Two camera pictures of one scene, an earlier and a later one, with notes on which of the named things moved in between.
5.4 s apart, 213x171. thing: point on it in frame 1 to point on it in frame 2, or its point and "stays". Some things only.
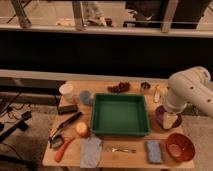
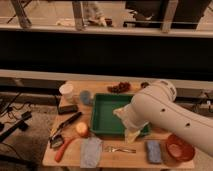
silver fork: [122, 150] stays
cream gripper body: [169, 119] to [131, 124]
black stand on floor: [21, 122] stays
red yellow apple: [82, 129] stays
